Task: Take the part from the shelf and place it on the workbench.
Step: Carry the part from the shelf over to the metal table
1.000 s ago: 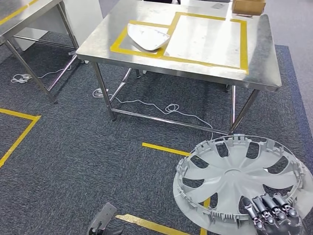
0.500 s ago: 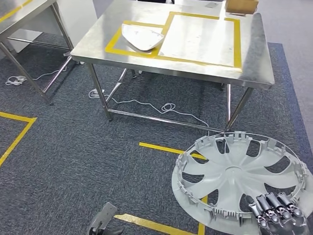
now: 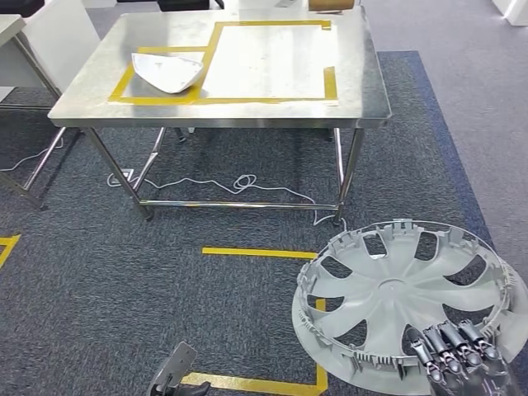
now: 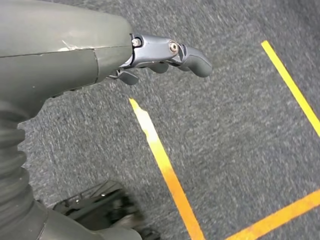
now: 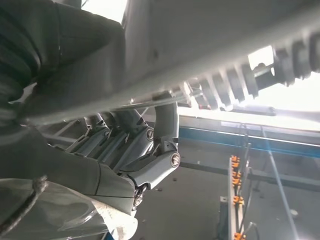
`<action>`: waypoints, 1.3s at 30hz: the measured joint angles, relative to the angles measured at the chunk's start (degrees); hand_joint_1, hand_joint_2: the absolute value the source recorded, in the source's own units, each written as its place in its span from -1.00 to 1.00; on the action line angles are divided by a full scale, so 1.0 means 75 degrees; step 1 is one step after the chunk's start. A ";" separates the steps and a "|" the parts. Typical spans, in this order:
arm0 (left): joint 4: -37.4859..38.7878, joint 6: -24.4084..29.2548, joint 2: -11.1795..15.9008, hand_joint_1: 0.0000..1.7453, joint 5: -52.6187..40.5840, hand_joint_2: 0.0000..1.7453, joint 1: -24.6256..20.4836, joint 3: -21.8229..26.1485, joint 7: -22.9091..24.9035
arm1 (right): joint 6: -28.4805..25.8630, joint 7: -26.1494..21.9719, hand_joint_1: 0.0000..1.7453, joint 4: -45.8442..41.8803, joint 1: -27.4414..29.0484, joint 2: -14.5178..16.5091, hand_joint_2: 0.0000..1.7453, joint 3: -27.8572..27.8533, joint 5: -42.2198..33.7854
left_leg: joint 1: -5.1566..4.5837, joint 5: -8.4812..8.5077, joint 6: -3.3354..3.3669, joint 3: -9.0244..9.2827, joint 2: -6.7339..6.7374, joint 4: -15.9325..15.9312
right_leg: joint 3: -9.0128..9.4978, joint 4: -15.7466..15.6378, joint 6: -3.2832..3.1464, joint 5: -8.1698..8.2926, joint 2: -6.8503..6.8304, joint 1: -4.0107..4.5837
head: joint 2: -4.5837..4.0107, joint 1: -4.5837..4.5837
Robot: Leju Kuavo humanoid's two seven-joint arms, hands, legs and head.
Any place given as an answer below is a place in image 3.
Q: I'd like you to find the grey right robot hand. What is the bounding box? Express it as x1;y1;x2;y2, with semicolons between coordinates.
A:
409;318;520;396

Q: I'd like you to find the grey plastic wheel cover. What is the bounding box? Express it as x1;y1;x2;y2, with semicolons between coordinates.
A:
291;219;528;396

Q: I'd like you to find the steel workbench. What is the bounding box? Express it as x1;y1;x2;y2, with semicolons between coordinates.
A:
48;6;391;223

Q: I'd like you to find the white cabinet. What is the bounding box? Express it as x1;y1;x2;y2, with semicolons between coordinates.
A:
491;0;528;26

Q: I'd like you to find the large yellow tape rectangle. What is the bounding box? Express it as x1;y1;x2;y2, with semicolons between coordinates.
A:
197;20;339;106

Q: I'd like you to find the grey floor socket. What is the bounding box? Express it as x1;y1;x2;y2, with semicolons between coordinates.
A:
108;167;135;188

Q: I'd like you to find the white car mirror cover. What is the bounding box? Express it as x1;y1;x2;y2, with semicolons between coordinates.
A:
130;51;205;95

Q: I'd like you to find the white panel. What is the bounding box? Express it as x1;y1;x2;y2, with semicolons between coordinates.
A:
0;0;102;105

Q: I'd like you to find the steel table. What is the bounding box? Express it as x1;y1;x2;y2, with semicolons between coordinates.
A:
0;13;69;211

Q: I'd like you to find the long white cable with coil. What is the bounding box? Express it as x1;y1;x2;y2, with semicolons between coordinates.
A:
107;173;348;228

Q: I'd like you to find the black left camera bracket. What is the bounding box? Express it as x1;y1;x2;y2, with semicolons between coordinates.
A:
148;379;212;396

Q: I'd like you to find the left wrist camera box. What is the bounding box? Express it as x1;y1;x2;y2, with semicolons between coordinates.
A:
146;341;198;390

